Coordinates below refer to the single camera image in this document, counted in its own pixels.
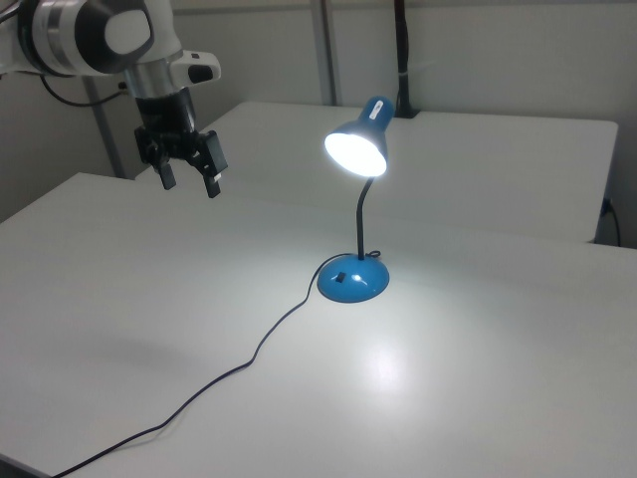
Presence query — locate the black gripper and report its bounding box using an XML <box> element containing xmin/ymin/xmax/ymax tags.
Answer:
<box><xmin>132</xmin><ymin>89</ymin><xmax>231</xmax><ymax>199</ymax></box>

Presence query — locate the blue gooseneck desk lamp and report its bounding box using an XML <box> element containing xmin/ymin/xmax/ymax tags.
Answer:
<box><xmin>316</xmin><ymin>94</ymin><xmax>394</xmax><ymax>304</ymax></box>

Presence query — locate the black table clamp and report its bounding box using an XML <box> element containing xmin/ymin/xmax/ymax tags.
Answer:
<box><xmin>391</xmin><ymin>0</ymin><xmax>420</xmax><ymax>120</ymax></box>

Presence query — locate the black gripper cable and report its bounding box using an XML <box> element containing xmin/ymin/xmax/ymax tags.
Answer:
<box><xmin>39</xmin><ymin>74</ymin><xmax>128</xmax><ymax>107</ymax></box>

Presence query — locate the aluminium frame post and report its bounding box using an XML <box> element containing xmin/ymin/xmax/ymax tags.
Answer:
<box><xmin>309</xmin><ymin>0</ymin><xmax>345</xmax><ymax>107</ymax></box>

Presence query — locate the thin black lamp cable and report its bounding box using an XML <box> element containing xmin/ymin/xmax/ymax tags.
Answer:
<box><xmin>49</xmin><ymin>248</ymin><xmax>384</xmax><ymax>478</ymax></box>

